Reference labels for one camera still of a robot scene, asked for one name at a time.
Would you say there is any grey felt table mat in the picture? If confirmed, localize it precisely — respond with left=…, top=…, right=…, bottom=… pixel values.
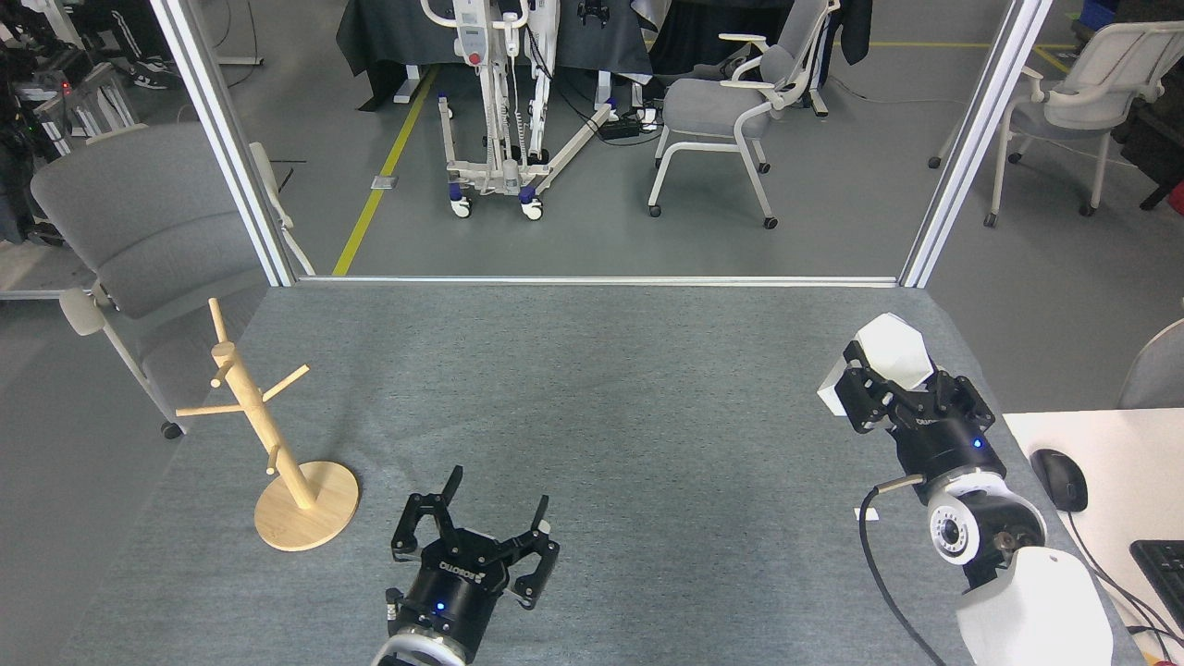
left=55, top=282, right=1148, bottom=666

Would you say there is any white wheeled stand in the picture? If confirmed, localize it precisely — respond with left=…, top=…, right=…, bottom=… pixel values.
left=421, top=0, right=619, bottom=221

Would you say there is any silver aluminium rail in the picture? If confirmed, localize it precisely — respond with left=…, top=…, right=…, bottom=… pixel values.
left=296, top=275, right=900, bottom=289

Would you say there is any black computer mouse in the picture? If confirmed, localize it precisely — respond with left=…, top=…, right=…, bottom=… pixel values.
left=1030, top=449, right=1089, bottom=513

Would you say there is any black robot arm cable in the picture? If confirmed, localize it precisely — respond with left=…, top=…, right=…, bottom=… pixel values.
left=857, top=475, right=954, bottom=666

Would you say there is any white desk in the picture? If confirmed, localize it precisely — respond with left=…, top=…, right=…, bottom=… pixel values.
left=1004, top=409, right=1184, bottom=666

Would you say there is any large grey fabric chair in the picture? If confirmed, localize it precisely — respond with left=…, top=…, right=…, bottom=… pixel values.
left=31, top=123, right=315, bottom=440

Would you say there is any black keyboard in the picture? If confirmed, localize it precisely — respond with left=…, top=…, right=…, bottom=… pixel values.
left=1130, top=539, right=1184, bottom=630

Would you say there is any grey rounded chair back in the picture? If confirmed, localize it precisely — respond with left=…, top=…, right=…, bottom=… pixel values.
left=1116, top=319, right=1184, bottom=411

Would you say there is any black mouse cable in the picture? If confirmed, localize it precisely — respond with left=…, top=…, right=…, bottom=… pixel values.
left=1064, top=511, right=1184, bottom=648

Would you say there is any silver aluminium post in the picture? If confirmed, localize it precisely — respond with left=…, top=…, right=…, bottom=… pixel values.
left=899, top=0, right=1055, bottom=289
left=150, top=0, right=299, bottom=288

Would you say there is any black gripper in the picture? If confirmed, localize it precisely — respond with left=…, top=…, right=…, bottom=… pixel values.
left=842, top=342, right=1007, bottom=487
left=387, top=465, right=561, bottom=662

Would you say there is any black draped table cloth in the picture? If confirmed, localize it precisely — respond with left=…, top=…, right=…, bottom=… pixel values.
left=335, top=0, right=654, bottom=112

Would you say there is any grey white office chair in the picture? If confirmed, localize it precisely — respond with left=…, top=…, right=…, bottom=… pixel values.
left=647, top=0, right=843, bottom=230

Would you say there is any black equipment rack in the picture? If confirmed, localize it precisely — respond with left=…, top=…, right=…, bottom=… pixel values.
left=0, top=0, right=140, bottom=246

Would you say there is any wooden cup rack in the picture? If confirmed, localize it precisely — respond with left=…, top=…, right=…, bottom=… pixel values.
left=176, top=298, right=360, bottom=552

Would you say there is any white frame office chair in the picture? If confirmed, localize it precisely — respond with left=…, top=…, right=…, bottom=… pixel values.
left=929, top=20, right=1184, bottom=228

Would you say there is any white hexagonal cup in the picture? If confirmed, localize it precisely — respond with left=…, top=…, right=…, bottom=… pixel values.
left=818, top=314, right=933, bottom=419

